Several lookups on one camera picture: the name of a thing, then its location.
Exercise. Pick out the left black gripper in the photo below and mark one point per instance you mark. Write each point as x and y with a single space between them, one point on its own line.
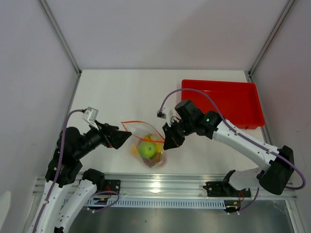
105 131

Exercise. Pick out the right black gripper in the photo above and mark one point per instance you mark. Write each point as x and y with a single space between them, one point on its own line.
171 141

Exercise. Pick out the yellow pear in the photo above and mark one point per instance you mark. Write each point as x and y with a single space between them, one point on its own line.
148 138

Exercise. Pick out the clear orange-zip bag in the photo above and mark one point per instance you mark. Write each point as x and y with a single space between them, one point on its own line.
141 128

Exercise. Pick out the green apple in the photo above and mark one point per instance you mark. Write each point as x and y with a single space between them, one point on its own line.
146 149

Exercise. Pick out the yellow orange with leaf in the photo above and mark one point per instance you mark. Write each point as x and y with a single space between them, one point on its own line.
134 150

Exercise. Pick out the red grape bunch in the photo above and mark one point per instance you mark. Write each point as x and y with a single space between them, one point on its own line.
151 163

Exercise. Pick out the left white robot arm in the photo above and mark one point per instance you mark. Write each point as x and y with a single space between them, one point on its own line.
53 214

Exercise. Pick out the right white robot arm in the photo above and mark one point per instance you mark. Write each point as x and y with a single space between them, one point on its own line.
273 164

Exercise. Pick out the red plastic tray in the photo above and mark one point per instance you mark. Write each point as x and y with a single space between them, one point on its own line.
238 102

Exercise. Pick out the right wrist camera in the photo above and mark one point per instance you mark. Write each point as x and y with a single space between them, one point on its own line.
165 113

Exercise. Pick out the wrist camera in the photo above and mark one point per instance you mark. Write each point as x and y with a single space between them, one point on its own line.
165 113
89 116

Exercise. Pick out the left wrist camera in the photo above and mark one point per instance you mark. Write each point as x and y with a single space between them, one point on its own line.
89 116

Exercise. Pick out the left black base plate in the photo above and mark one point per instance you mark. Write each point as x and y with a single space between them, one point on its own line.
112 185

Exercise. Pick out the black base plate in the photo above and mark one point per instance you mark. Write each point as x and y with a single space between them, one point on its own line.
112 185
222 189

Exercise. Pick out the aluminium mounting rail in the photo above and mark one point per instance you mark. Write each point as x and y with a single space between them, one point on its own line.
168 186

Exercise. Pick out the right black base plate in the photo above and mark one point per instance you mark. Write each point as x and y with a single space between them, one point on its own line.
222 189

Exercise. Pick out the white slotted cable duct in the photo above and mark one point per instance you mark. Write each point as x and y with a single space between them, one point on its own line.
201 203

